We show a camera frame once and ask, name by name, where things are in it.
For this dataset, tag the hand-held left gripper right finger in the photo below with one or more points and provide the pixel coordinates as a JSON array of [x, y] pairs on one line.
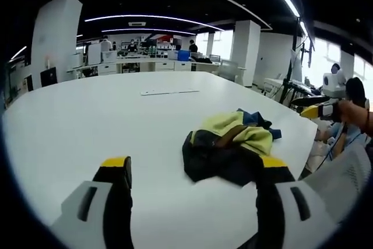
[[297, 211]]

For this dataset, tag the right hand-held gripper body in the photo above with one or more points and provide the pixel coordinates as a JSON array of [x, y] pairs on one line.
[[334, 83]]

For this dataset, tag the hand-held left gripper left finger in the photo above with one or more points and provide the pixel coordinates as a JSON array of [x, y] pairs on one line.
[[87, 202]]

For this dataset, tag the yellow-green and navy garment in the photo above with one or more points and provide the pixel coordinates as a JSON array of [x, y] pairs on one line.
[[227, 147]]

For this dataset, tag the white template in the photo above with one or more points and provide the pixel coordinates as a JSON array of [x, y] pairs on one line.
[[169, 92]]

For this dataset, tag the black tripod stand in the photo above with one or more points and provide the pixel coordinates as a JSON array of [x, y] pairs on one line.
[[289, 68]]

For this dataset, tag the white mesh chair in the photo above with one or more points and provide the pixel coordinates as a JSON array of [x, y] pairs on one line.
[[341, 179]]

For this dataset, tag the white office chair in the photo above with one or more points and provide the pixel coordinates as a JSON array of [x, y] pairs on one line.
[[228, 69]]

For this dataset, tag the black monitor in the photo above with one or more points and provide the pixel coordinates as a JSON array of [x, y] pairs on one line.
[[48, 77]]

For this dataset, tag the blue storage bin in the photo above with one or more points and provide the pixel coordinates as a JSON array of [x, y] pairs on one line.
[[183, 55]]

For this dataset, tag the long white desk row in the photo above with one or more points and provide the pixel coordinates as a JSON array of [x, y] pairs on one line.
[[145, 63]]

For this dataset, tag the ceiling air vent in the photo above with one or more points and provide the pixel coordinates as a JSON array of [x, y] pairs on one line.
[[137, 23]]

